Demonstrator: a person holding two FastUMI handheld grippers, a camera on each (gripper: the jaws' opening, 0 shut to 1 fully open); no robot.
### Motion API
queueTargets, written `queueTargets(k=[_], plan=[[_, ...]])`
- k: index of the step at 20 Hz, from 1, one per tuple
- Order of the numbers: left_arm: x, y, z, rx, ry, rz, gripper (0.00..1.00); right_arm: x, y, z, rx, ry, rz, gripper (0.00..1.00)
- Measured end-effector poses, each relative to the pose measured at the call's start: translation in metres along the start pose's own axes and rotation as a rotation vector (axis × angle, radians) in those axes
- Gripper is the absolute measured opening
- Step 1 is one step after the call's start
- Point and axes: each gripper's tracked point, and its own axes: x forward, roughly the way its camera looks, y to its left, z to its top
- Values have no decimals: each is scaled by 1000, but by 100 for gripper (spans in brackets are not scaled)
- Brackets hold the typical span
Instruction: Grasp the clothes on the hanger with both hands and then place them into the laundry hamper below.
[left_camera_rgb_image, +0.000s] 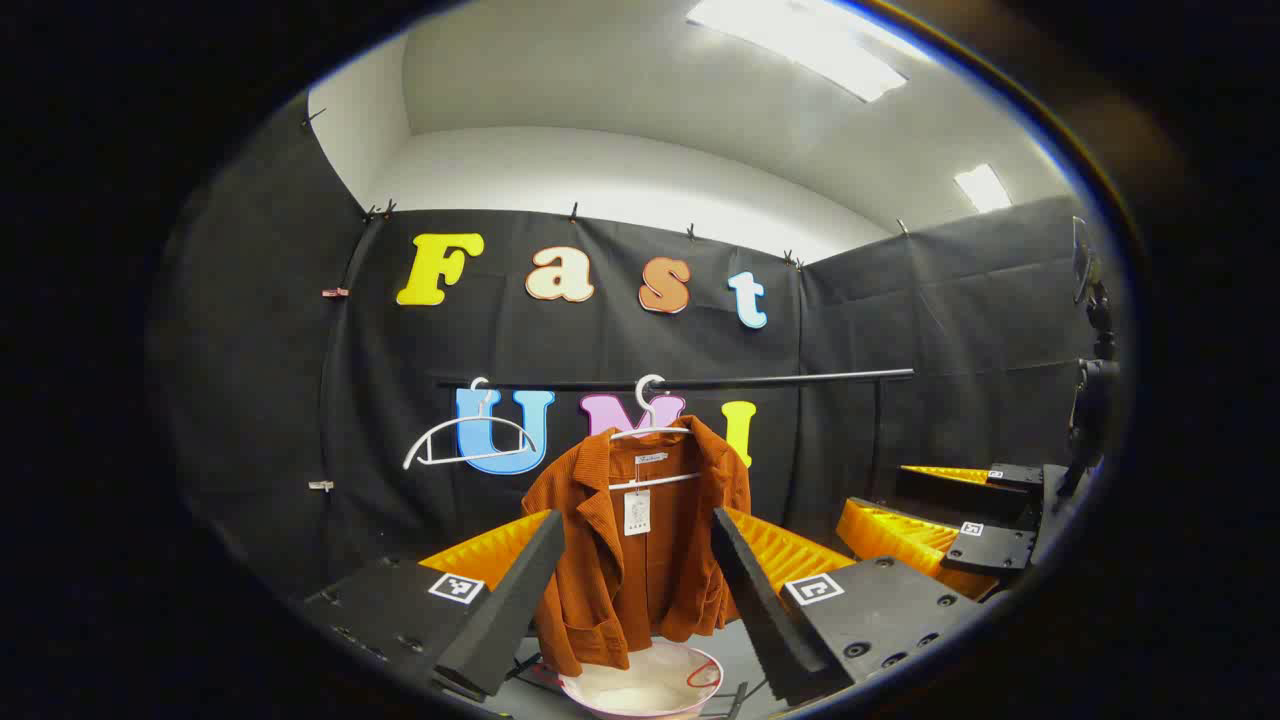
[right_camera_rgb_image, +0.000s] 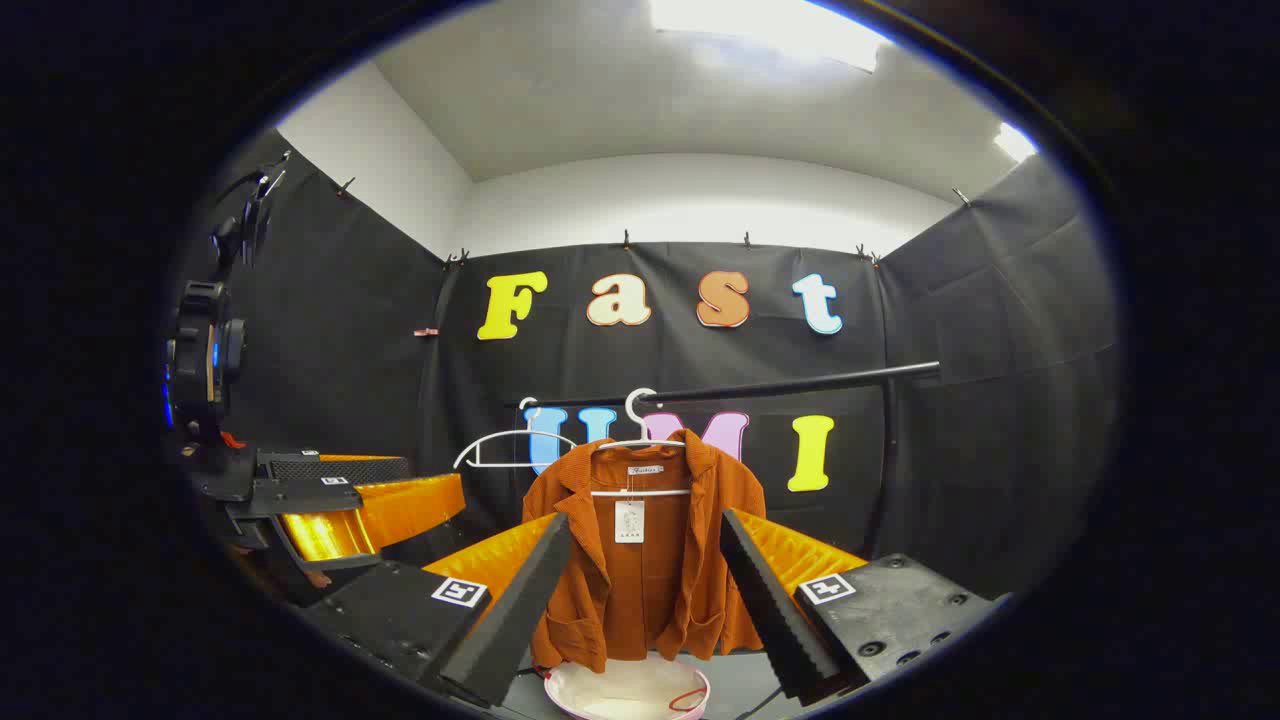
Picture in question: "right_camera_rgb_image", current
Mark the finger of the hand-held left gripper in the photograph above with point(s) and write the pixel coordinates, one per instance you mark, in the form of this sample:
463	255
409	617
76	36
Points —
340	468
410	505

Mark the black clothes rack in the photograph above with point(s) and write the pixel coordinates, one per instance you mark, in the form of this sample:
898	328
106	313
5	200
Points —
800	384

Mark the white clothes hanger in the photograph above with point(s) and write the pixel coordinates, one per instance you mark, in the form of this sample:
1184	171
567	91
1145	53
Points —
500	437
640	493

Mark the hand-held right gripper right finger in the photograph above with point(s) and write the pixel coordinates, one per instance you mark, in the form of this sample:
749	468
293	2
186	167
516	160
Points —
775	610

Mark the small ceiling light panel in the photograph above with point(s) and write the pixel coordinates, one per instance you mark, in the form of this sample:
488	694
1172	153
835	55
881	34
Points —
1014	142

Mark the large ceiling light panel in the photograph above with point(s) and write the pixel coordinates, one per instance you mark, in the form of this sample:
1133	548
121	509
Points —
760	25

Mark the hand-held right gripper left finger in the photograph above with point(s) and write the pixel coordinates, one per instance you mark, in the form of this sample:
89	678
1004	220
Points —
515	610

